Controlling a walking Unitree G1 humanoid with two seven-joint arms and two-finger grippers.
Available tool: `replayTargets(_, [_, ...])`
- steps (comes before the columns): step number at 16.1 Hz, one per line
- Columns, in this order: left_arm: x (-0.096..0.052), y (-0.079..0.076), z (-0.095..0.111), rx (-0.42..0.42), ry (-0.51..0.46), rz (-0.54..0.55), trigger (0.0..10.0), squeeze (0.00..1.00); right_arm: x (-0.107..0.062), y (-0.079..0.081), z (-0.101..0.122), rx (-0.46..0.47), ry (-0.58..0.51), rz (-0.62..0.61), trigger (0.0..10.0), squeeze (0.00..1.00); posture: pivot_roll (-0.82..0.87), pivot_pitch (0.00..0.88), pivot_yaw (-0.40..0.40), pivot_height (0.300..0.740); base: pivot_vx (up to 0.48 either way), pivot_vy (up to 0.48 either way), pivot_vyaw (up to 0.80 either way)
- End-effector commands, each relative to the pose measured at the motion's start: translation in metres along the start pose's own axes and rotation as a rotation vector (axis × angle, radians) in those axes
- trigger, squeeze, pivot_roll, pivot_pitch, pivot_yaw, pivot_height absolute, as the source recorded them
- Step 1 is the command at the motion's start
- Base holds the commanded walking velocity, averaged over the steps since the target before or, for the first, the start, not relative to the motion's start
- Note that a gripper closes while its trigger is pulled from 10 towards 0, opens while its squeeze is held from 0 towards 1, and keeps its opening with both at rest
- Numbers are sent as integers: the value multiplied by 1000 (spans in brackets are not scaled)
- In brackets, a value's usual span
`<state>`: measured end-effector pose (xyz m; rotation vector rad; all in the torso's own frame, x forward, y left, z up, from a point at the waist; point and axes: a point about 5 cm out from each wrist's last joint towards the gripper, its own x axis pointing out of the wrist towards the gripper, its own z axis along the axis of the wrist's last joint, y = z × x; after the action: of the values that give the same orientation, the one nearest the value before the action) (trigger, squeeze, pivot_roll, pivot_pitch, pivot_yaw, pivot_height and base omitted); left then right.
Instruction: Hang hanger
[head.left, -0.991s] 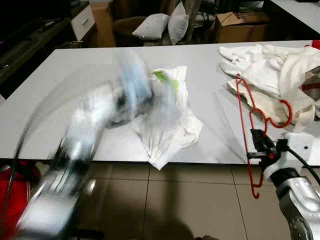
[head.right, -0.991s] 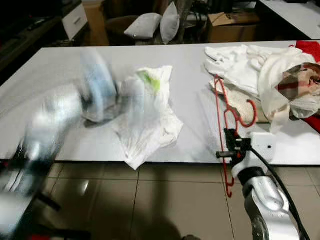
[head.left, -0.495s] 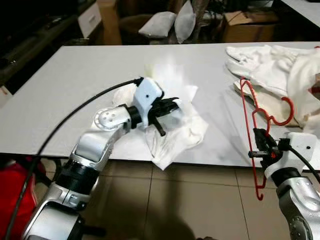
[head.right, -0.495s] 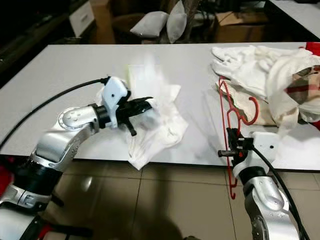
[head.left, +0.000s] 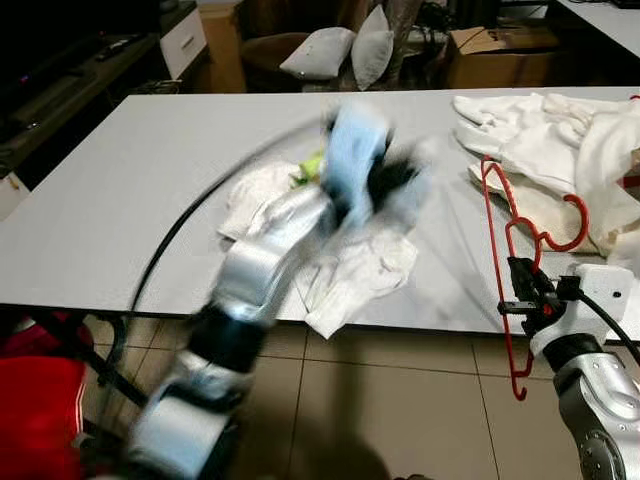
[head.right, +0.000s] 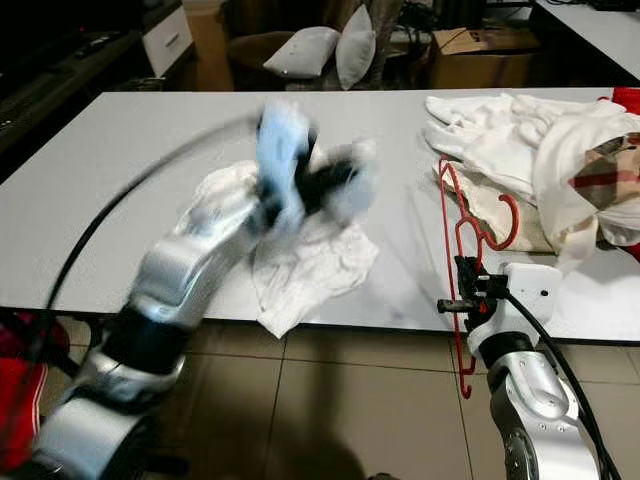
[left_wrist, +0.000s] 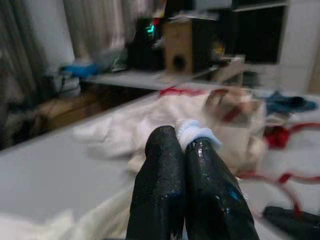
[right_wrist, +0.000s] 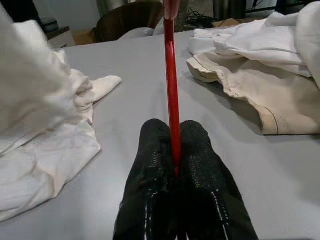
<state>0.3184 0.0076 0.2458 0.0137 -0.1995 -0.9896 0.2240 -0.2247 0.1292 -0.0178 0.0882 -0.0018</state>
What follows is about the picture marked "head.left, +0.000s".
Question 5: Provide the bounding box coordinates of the red plastic hanger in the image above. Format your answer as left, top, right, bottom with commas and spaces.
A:
478, 155, 593, 403

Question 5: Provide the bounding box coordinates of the white printed t-shirt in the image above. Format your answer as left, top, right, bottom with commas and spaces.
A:
218, 150, 421, 339

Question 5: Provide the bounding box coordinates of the light grey pillow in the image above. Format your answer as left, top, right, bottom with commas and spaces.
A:
350, 5, 395, 91
278, 27, 357, 81

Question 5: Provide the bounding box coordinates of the white crumpled garment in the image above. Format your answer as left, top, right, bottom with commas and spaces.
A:
452, 92, 606, 196

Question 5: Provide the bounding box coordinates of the open cardboard box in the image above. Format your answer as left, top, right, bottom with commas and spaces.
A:
445, 27, 559, 89

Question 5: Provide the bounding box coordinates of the brown chair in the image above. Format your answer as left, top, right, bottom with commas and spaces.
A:
238, 30, 361, 93

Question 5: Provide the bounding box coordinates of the white drawer unit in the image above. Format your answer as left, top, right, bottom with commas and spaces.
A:
160, 8, 209, 81

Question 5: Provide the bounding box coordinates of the grey folding table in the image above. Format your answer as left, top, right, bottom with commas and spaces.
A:
553, 0, 640, 58

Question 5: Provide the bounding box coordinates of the dark tv stand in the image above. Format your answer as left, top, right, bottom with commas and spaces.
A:
0, 0, 211, 191

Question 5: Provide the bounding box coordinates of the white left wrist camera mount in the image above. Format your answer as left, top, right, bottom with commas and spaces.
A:
322, 100, 396, 226

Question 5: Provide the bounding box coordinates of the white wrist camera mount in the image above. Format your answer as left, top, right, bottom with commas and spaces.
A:
322, 100, 396, 226
530, 263, 640, 356

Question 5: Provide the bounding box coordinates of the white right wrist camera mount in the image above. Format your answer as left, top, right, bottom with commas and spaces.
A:
530, 263, 640, 356

